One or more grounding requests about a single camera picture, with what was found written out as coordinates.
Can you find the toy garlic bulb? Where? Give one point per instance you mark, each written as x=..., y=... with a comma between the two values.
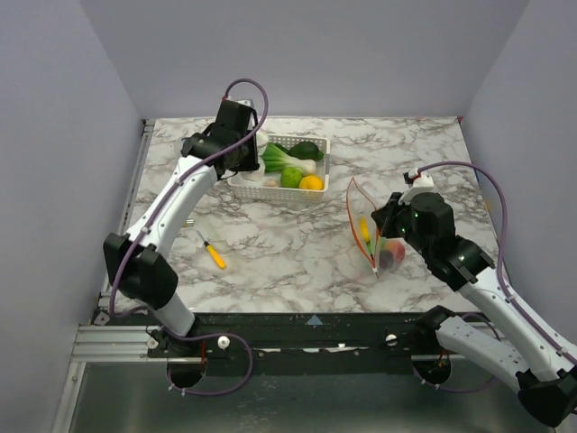
x=271, y=183

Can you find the lime green toy fruit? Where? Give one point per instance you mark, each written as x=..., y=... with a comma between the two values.
x=290, y=178

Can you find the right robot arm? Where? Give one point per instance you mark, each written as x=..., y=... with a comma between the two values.
x=536, y=362

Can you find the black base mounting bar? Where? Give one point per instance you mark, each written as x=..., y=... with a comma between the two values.
x=295, y=344

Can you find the yellow handled screwdriver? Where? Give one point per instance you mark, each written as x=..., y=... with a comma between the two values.
x=216, y=257

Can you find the toy bok choy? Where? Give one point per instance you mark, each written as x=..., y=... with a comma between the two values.
x=275, y=160

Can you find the clear orange zip bag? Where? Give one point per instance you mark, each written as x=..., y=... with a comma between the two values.
x=359, y=203

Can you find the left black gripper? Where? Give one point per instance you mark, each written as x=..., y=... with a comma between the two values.
x=251, y=162

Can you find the dark green toy avocado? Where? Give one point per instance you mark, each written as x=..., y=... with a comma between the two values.
x=306, y=150

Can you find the aluminium extrusion rail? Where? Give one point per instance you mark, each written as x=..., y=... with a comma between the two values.
x=100, y=342

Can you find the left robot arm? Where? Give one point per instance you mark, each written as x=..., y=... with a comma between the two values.
x=137, y=261

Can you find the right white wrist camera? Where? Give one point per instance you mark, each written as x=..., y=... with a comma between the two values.
x=418, y=183

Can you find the yellow toy corn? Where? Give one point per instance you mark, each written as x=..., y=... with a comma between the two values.
x=364, y=229

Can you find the yellow toy lemon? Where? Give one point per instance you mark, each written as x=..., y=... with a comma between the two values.
x=311, y=182

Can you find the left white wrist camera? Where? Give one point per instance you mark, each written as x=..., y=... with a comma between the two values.
x=243, y=106

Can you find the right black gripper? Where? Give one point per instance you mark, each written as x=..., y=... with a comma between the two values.
x=384, y=218

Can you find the toy peach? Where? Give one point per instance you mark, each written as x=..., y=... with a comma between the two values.
x=397, y=249

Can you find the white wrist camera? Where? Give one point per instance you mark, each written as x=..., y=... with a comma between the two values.
x=243, y=106
x=418, y=183

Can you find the white perforated plastic basket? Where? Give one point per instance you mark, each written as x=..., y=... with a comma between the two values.
x=258, y=190

